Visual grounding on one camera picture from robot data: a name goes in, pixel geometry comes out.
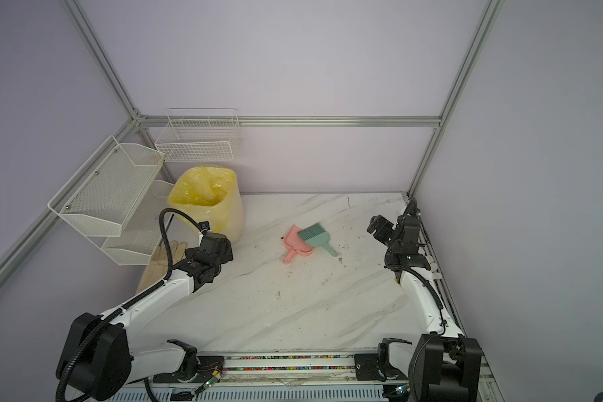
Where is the green hand brush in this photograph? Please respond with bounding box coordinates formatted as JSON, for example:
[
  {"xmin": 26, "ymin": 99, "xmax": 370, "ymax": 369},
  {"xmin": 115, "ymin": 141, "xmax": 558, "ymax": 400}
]
[{"xmin": 297, "ymin": 223, "xmax": 338, "ymax": 257}]

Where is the pink dustpan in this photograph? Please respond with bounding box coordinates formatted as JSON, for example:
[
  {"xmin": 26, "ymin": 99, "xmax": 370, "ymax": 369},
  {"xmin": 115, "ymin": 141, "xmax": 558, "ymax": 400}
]
[{"xmin": 283, "ymin": 225, "xmax": 315, "ymax": 264}]

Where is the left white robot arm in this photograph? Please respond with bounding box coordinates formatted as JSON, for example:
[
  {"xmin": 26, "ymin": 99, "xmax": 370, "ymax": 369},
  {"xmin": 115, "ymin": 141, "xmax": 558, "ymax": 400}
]
[{"xmin": 55, "ymin": 232, "xmax": 233, "ymax": 401}]

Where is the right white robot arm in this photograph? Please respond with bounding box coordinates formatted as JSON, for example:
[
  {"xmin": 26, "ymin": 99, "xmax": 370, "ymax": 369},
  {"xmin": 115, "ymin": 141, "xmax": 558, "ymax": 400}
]
[{"xmin": 357, "ymin": 198, "xmax": 482, "ymax": 401}]

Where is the white knit glove right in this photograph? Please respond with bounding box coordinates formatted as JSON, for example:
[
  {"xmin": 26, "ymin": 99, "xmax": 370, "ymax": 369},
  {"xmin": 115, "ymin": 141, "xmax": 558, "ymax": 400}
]
[{"xmin": 426, "ymin": 256, "xmax": 443, "ymax": 281}]

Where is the cream fabric glove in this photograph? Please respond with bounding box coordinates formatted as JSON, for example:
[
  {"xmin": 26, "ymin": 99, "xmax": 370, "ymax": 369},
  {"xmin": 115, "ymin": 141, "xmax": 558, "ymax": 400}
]
[{"xmin": 136, "ymin": 241, "xmax": 188, "ymax": 294}]

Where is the beige trash bin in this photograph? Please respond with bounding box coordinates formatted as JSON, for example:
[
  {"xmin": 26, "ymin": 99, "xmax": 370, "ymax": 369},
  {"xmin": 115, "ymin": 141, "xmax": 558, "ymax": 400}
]
[{"xmin": 183, "ymin": 178, "xmax": 246, "ymax": 242}]

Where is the white mesh lower shelf basket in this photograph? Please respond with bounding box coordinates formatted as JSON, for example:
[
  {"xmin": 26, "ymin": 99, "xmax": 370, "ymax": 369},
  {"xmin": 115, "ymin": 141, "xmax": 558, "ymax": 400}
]
[{"xmin": 100, "ymin": 180, "xmax": 174, "ymax": 266}]

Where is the white mesh shelf basket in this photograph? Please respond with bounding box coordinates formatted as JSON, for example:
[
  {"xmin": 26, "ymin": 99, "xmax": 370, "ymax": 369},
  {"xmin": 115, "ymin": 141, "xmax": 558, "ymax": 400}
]
[
  {"xmin": 48, "ymin": 137, "xmax": 165, "ymax": 237},
  {"xmin": 100, "ymin": 180, "xmax": 174, "ymax": 266}
]

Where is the yellow plastic bin liner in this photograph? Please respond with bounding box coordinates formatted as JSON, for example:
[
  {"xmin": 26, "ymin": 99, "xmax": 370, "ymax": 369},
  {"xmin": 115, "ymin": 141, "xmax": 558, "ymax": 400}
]
[{"xmin": 167, "ymin": 165, "xmax": 237, "ymax": 207}]

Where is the white mesh upper shelf basket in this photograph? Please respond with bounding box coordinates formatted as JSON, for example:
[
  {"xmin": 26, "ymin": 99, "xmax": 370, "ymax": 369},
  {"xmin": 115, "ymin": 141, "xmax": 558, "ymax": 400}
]
[{"xmin": 48, "ymin": 137, "xmax": 165, "ymax": 237}]

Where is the white wire wall basket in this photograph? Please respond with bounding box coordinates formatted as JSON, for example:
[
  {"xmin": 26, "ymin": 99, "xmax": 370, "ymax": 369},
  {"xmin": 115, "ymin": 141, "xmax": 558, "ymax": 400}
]
[{"xmin": 155, "ymin": 108, "xmax": 243, "ymax": 163}]

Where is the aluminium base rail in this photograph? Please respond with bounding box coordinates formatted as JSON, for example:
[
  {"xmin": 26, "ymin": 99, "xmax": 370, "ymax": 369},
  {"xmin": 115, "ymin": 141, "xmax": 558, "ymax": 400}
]
[{"xmin": 74, "ymin": 348, "xmax": 504, "ymax": 402}]

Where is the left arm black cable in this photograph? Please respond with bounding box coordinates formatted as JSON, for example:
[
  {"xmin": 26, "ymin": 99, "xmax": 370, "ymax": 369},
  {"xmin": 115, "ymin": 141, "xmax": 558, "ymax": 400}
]
[{"xmin": 54, "ymin": 207, "xmax": 212, "ymax": 402}]

